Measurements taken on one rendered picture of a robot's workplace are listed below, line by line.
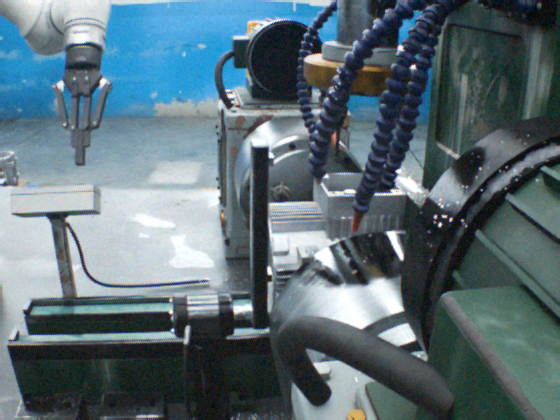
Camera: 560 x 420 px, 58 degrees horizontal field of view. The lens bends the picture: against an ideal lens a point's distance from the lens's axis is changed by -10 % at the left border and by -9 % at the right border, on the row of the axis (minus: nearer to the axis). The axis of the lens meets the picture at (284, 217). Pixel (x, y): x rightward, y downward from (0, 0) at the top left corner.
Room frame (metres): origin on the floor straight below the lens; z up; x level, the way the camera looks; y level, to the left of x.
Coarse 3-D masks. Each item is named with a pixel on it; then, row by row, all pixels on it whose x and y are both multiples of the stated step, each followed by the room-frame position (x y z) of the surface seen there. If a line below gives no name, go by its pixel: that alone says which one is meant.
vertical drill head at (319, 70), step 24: (360, 0) 0.75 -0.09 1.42; (384, 0) 0.75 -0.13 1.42; (360, 24) 0.75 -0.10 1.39; (336, 48) 0.75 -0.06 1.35; (384, 48) 0.75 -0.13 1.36; (312, 72) 0.75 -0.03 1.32; (336, 72) 0.72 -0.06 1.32; (360, 72) 0.71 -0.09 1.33; (384, 72) 0.70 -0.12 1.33; (336, 144) 0.75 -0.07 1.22
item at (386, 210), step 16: (336, 176) 0.83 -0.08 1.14; (352, 176) 0.84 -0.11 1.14; (320, 192) 0.78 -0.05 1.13; (336, 192) 0.75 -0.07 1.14; (352, 192) 0.78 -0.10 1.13; (384, 192) 0.83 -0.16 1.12; (400, 192) 0.76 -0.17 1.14; (336, 208) 0.74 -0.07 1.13; (352, 208) 0.74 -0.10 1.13; (384, 208) 0.75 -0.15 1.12; (400, 208) 0.75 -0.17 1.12; (336, 224) 0.74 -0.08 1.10; (368, 224) 0.74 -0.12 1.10; (384, 224) 0.75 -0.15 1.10; (400, 224) 0.75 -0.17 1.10
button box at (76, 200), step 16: (16, 192) 0.91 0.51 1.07; (32, 192) 0.91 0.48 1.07; (48, 192) 0.92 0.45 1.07; (64, 192) 0.92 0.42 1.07; (80, 192) 0.93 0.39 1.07; (96, 192) 0.95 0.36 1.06; (16, 208) 0.90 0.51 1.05; (32, 208) 0.90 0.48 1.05; (48, 208) 0.90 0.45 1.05; (64, 208) 0.91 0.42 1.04; (80, 208) 0.91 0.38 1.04; (96, 208) 0.94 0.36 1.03
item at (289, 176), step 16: (272, 128) 1.09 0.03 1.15; (288, 128) 1.06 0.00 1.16; (304, 128) 1.05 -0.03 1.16; (272, 144) 0.99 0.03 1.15; (288, 144) 0.99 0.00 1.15; (304, 144) 0.99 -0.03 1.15; (240, 160) 1.08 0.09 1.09; (288, 160) 0.98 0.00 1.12; (304, 160) 0.99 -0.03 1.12; (352, 160) 1.01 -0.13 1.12; (240, 176) 1.02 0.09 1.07; (272, 176) 0.98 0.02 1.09; (288, 176) 0.98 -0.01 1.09; (304, 176) 0.99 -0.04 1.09; (240, 192) 0.98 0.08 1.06; (272, 192) 0.96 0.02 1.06; (288, 192) 0.96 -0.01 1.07; (304, 192) 0.99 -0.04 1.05; (240, 208) 0.98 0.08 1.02
